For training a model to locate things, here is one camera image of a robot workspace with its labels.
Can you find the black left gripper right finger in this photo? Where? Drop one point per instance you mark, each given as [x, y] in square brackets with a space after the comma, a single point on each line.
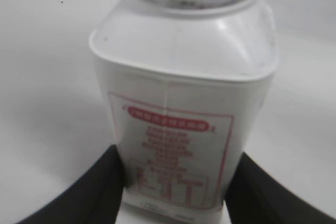
[255, 197]

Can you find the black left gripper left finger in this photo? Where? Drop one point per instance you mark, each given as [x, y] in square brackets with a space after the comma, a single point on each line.
[94, 198]

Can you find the white yili changqing yogurt bottle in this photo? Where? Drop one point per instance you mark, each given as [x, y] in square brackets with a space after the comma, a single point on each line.
[183, 89]

